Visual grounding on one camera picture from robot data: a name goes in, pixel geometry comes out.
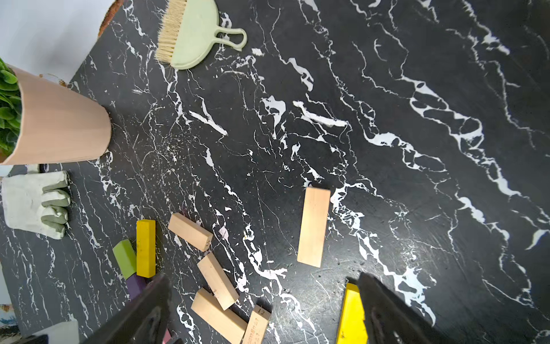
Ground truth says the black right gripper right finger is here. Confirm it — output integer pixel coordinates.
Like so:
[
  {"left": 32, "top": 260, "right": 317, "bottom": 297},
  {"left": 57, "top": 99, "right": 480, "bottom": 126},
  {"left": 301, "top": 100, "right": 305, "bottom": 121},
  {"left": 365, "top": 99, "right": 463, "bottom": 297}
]
[{"left": 358, "top": 272, "right": 443, "bottom": 343}]

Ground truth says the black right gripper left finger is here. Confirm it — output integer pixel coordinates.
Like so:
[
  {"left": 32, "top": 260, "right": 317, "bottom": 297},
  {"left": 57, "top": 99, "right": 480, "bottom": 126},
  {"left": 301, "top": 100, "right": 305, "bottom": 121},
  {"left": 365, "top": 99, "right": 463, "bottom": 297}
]
[{"left": 84, "top": 274, "right": 171, "bottom": 343}]

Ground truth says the pink block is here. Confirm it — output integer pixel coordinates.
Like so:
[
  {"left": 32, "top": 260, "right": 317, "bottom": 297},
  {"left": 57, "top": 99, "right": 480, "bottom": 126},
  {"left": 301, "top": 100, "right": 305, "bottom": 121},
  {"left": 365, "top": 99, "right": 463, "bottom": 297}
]
[{"left": 163, "top": 330, "right": 172, "bottom": 344}]

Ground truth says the lime green block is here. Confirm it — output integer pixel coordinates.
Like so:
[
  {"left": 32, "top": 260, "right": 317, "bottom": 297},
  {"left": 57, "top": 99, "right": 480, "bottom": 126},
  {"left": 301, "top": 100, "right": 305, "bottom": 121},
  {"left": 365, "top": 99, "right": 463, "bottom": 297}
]
[{"left": 113, "top": 239, "right": 137, "bottom": 280}]

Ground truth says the long wooden block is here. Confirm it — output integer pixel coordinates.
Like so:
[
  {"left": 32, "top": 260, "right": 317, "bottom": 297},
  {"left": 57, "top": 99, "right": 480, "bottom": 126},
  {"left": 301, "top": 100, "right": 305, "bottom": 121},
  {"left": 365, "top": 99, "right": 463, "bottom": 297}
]
[{"left": 191, "top": 288, "right": 247, "bottom": 344}]

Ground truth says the small yellow block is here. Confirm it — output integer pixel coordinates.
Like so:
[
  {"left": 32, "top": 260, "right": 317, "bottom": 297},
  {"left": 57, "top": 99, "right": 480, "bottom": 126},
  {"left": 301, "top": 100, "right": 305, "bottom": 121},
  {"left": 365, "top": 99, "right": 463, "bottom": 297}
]
[{"left": 136, "top": 219, "right": 156, "bottom": 278}]

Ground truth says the purple block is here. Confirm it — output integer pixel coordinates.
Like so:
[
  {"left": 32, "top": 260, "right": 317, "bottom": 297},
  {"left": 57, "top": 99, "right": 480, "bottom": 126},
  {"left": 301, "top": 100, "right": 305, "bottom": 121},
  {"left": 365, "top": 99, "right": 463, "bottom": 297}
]
[{"left": 126, "top": 274, "right": 147, "bottom": 300}]

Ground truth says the large yellow block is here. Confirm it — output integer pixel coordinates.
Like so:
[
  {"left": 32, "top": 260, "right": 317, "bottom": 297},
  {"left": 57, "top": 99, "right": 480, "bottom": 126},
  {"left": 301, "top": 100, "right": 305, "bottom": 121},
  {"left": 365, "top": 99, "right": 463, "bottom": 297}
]
[{"left": 336, "top": 282, "right": 368, "bottom": 344}]

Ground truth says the wooden block centre small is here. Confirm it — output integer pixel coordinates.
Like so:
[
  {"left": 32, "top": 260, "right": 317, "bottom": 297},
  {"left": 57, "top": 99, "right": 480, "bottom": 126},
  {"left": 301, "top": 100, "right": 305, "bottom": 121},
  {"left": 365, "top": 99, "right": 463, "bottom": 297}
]
[{"left": 198, "top": 252, "right": 239, "bottom": 310}]

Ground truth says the wooden block upper middle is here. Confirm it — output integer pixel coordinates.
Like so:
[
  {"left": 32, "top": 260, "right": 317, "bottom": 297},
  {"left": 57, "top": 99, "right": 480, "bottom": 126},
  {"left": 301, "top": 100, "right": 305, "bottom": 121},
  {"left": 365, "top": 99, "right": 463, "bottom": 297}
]
[{"left": 168, "top": 213, "right": 213, "bottom": 252}]

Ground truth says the wooden block numbered twelve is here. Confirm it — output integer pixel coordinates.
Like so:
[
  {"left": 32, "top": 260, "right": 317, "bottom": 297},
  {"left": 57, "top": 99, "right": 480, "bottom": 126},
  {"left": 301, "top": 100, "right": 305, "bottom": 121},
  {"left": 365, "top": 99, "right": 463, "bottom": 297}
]
[{"left": 242, "top": 305, "right": 271, "bottom": 344}]

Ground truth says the wooden block far right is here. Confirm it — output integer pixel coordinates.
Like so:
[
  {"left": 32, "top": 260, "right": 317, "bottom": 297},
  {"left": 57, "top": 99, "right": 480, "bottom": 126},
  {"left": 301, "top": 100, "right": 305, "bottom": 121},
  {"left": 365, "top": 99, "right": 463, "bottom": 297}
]
[{"left": 297, "top": 187, "right": 331, "bottom": 267}]

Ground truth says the white and green work glove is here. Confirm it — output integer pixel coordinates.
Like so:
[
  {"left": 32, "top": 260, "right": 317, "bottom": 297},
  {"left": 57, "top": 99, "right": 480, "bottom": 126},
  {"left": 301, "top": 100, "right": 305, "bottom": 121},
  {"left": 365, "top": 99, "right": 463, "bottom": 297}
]
[{"left": 1, "top": 171, "right": 71, "bottom": 239}]

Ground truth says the pink plant pot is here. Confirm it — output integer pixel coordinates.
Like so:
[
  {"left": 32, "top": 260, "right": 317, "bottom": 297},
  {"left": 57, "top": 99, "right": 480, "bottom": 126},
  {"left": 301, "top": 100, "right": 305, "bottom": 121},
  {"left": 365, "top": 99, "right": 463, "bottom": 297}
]
[{"left": 1, "top": 67, "right": 112, "bottom": 166}]

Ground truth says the green artificial potted plant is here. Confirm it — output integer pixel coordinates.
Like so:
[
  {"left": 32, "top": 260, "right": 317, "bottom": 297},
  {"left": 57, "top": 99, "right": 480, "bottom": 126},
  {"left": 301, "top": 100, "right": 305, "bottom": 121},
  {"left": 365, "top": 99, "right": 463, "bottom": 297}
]
[{"left": 0, "top": 60, "right": 22, "bottom": 157}]

